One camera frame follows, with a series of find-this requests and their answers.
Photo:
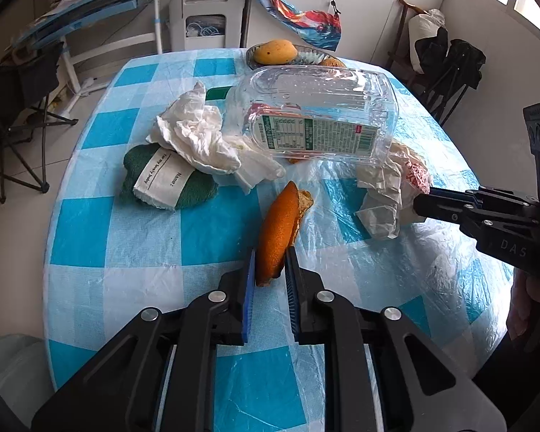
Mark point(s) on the wooden chair with clothes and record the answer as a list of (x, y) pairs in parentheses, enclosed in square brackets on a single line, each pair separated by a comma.
[(444, 68)]

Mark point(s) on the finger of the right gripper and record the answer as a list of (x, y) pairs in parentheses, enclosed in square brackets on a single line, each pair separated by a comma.
[(452, 194)]

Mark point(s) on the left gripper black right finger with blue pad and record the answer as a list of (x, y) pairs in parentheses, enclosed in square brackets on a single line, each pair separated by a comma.
[(307, 313)]

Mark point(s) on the curled orange peel piece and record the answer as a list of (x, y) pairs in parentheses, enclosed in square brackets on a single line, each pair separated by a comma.
[(279, 231)]

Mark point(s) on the white paper bag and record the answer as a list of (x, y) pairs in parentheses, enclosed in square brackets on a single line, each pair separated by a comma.
[(390, 191)]

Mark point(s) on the green cloth with white label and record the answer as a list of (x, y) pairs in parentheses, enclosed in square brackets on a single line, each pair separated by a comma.
[(162, 179)]

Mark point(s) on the black folding camp chair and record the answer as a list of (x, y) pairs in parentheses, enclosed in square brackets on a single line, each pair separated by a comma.
[(25, 90)]

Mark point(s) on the crumpled white tissue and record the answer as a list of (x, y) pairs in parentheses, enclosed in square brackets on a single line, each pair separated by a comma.
[(193, 129)]

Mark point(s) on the glass fruit dish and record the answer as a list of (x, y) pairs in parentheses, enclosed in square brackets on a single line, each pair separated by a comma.
[(306, 56)]

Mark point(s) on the yellow mango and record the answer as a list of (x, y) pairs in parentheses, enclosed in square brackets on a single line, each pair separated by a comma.
[(278, 51)]

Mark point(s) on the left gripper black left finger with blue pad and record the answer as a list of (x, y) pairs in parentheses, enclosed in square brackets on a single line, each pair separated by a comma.
[(234, 323)]

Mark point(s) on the clear plastic bottle green label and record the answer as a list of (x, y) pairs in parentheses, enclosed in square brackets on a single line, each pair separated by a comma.
[(314, 112)]

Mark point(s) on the colourful hanging bag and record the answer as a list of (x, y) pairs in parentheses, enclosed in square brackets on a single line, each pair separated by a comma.
[(320, 29)]

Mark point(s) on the pale green stool seat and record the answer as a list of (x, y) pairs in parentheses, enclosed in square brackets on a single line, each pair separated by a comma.
[(25, 382)]

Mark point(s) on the blue tilting study desk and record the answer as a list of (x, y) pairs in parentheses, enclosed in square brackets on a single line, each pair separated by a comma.
[(79, 15)]

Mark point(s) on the white cabinet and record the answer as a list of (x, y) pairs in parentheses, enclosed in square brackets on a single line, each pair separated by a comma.
[(373, 4)]

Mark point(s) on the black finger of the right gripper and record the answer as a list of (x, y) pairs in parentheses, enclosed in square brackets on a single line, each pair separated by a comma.
[(454, 211)]

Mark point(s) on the person's right hand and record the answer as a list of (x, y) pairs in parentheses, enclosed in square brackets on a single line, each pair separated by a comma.
[(525, 292)]

